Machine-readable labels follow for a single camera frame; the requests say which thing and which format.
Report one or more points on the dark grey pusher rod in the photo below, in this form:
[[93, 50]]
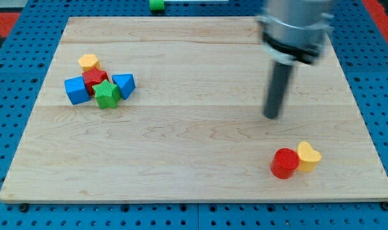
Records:
[[279, 80]]

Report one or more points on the blue cube block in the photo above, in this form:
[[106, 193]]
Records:
[[76, 91]]

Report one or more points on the wooden board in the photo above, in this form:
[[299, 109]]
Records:
[[192, 131]]

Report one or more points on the green block at edge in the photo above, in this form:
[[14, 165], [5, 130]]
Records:
[[156, 5]]

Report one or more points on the yellow hexagon block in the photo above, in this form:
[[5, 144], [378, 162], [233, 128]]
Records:
[[89, 61]]

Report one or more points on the green star block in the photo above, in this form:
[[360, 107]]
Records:
[[107, 94]]

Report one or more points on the red cylinder block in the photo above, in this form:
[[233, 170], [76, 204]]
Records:
[[284, 163]]

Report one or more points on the red pentagon block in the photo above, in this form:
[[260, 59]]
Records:
[[93, 77]]

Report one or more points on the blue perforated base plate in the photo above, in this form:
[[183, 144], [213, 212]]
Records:
[[25, 58]]

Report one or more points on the blue triangle block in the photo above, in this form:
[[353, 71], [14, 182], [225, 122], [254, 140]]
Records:
[[125, 83]]

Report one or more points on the yellow heart block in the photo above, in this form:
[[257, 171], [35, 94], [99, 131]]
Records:
[[309, 157]]

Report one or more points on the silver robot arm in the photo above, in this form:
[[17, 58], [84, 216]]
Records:
[[295, 30]]

